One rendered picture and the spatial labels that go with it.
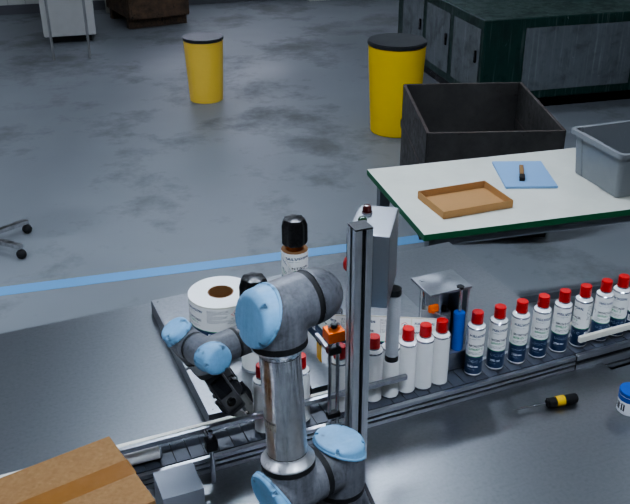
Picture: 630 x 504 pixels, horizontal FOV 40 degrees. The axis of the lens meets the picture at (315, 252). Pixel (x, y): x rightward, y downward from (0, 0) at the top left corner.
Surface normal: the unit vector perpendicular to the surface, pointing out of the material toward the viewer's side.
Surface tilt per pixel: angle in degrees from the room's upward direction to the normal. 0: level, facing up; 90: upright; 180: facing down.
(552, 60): 90
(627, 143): 85
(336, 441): 8
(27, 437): 0
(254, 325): 82
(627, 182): 95
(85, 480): 0
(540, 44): 90
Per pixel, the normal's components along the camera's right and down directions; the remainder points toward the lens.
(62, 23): 0.26, 0.44
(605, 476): 0.00, -0.89
